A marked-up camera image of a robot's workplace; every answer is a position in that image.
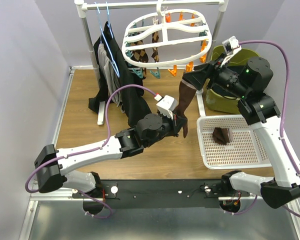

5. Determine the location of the white clothes rack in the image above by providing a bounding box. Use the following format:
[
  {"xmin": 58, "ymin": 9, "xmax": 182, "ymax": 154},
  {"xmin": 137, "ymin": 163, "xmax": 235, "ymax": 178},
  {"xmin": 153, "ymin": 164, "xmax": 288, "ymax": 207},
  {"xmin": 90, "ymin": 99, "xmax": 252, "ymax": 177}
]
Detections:
[{"xmin": 73, "ymin": 0, "xmax": 227, "ymax": 126}]

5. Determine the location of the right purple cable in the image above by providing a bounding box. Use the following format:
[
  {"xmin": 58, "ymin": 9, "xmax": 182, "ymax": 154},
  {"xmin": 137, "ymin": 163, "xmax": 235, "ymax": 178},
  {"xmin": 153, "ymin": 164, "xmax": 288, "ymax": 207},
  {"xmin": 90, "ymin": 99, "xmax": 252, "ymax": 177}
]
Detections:
[{"xmin": 237, "ymin": 39, "xmax": 300, "ymax": 221}]

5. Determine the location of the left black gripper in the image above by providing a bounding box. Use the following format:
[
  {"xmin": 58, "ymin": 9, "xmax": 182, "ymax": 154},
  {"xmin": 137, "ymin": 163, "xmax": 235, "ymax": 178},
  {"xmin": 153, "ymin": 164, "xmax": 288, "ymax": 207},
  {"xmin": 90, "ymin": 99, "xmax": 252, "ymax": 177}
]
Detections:
[{"xmin": 144, "ymin": 110, "xmax": 187, "ymax": 149}]

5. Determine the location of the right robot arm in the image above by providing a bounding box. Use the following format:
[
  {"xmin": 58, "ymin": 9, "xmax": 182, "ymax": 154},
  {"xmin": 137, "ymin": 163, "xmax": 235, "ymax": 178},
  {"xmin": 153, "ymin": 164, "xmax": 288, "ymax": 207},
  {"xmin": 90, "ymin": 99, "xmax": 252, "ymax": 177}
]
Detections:
[{"xmin": 182, "ymin": 55, "xmax": 300, "ymax": 209}]

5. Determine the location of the purple cable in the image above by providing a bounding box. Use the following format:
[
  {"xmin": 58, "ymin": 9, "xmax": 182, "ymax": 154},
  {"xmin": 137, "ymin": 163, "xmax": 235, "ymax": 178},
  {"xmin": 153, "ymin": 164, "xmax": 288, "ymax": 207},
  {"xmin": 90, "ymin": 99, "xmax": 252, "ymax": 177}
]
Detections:
[
  {"xmin": 24, "ymin": 84, "xmax": 161, "ymax": 193},
  {"xmin": 237, "ymin": 39, "xmax": 300, "ymax": 221}
]

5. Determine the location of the white round clip hanger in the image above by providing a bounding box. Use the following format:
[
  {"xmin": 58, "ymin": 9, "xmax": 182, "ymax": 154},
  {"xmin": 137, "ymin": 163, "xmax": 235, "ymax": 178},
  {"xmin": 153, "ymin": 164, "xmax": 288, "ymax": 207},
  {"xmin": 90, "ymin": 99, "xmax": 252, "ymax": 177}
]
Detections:
[{"xmin": 121, "ymin": 0, "xmax": 213, "ymax": 68}]

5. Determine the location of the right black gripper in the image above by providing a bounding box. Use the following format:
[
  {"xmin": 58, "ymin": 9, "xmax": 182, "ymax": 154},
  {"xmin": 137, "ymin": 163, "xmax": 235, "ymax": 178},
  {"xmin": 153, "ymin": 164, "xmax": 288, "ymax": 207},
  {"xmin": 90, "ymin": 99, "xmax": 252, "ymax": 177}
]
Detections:
[{"xmin": 182, "ymin": 51, "xmax": 250, "ymax": 99}]

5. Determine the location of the brown striped sock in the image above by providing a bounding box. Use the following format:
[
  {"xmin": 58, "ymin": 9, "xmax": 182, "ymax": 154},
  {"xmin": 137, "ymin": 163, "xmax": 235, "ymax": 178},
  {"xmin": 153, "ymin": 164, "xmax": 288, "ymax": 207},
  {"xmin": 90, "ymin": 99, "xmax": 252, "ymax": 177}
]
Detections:
[
  {"xmin": 175, "ymin": 78, "xmax": 197, "ymax": 138},
  {"xmin": 212, "ymin": 127, "xmax": 233, "ymax": 145}
]

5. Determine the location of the aluminium frame rail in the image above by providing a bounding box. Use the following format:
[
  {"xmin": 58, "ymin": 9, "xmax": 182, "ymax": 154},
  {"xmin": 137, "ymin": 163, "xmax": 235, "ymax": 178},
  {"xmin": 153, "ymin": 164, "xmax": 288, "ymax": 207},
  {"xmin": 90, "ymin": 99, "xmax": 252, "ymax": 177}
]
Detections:
[{"xmin": 19, "ymin": 67, "xmax": 75, "ymax": 240}]

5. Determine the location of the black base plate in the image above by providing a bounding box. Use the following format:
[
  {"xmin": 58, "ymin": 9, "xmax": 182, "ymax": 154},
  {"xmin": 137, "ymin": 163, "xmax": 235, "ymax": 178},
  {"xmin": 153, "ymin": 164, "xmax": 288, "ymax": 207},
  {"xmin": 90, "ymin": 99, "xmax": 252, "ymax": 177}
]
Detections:
[{"xmin": 87, "ymin": 179, "xmax": 236, "ymax": 209}]

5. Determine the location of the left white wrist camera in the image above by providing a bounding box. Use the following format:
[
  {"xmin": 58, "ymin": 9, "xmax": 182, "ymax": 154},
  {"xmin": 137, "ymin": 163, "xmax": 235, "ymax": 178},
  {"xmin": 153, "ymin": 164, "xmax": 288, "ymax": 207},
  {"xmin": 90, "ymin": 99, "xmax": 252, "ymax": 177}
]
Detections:
[{"xmin": 154, "ymin": 93, "xmax": 178, "ymax": 119}]

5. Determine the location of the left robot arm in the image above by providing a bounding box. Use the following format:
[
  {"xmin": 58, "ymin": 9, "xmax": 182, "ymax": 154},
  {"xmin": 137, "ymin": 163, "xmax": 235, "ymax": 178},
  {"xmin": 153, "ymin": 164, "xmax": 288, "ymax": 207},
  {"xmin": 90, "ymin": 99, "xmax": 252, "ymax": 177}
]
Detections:
[{"xmin": 34, "ymin": 112, "xmax": 188, "ymax": 198}]

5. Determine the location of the white perforated basket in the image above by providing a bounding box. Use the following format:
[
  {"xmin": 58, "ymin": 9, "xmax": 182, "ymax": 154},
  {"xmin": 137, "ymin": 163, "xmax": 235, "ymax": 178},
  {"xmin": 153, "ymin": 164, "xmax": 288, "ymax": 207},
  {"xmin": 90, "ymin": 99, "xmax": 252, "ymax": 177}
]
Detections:
[{"xmin": 196, "ymin": 114, "xmax": 272, "ymax": 170}]

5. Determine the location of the argyle brown sock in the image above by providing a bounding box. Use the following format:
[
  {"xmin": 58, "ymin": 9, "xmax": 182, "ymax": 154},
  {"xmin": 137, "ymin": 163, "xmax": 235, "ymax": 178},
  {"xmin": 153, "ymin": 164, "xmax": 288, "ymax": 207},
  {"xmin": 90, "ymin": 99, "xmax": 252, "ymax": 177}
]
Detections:
[
  {"xmin": 151, "ymin": 31, "xmax": 160, "ymax": 63},
  {"xmin": 130, "ymin": 40, "xmax": 149, "ymax": 63}
]

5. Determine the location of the blue wire hanger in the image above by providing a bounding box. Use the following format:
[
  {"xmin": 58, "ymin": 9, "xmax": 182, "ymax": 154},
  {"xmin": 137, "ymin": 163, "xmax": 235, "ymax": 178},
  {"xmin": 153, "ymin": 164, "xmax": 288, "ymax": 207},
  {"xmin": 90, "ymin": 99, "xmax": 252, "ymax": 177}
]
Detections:
[{"xmin": 94, "ymin": 1, "xmax": 121, "ymax": 78}]

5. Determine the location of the black hanging garment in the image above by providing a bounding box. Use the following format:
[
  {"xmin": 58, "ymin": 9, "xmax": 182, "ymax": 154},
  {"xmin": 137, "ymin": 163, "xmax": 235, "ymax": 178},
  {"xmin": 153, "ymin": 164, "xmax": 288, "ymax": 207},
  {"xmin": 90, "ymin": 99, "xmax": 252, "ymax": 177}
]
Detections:
[{"xmin": 88, "ymin": 22, "xmax": 151, "ymax": 127}]

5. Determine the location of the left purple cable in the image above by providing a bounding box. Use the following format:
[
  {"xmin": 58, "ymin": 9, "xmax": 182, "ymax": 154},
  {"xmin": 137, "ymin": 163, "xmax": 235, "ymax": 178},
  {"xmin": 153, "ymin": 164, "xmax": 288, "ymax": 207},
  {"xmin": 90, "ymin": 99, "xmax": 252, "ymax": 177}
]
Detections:
[{"xmin": 24, "ymin": 84, "xmax": 161, "ymax": 193}]

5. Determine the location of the green laundry bin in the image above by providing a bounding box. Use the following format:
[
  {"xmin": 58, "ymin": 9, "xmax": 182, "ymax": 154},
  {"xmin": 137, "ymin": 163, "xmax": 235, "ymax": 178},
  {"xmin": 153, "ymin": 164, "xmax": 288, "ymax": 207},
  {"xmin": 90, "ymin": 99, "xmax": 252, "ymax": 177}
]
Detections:
[{"xmin": 205, "ymin": 45, "xmax": 260, "ymax": 115}]

